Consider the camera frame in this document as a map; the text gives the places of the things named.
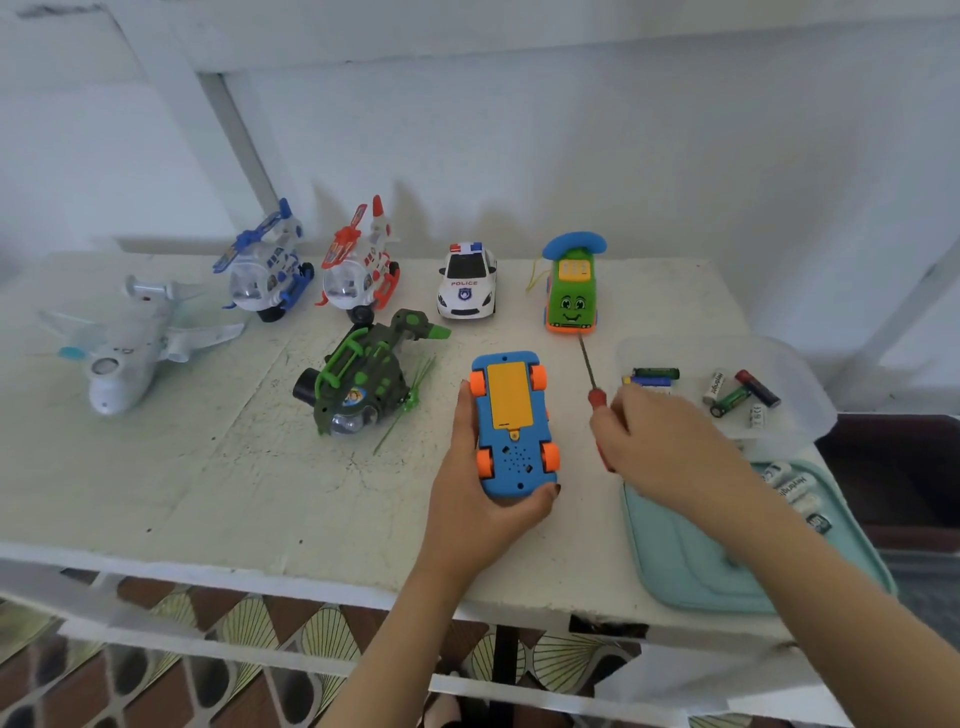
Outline person's right hand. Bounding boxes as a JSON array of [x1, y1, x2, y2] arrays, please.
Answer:
[[588, 384, 753, 524]]

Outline person's left hand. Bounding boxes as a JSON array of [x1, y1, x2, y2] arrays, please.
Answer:
[[418, 378, 562, 584]]

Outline blue toy car orange wheels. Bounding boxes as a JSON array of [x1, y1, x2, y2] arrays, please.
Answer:
[[469, 351, 562, 501]]

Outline red handled screwdriver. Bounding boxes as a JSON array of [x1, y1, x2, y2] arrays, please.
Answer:
[[578, 334, 618, 474]]

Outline person's right forearm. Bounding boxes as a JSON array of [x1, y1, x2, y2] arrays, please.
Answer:
[[686, 486, 960, 728]]

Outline person's left forearm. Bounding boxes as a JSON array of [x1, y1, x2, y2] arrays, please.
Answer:
[[318, 556, 500, 728]]

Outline green camouflage toy helicopter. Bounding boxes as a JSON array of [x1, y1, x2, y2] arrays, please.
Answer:
[[292, 308, 453, 456]]

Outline teal plastic tray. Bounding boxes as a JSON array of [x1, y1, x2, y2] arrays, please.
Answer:
[[621, 459, 899, 616]]

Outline white toy police car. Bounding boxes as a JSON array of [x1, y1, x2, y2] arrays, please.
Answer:
[[437, 241, 499, 321]]

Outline green toy telephone car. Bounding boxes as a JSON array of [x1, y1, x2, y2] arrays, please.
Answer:
[[525, 231, 608, 336]]

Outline red battery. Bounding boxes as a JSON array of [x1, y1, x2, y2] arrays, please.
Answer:
[[734, 369, 783, 410]]

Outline red white toy helicopter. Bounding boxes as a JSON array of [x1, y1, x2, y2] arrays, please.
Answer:
[[315, 195, 402, 325]]

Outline clear plastic container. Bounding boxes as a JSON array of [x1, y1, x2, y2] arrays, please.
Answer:
[[615, 334, 838, 462]]

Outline blue white toy helicopter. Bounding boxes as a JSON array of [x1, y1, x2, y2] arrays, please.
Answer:
[[213, 198, 316, 324]]

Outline white toy airplane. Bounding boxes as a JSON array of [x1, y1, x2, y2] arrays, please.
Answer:
[[39, 274, 247, 417]]

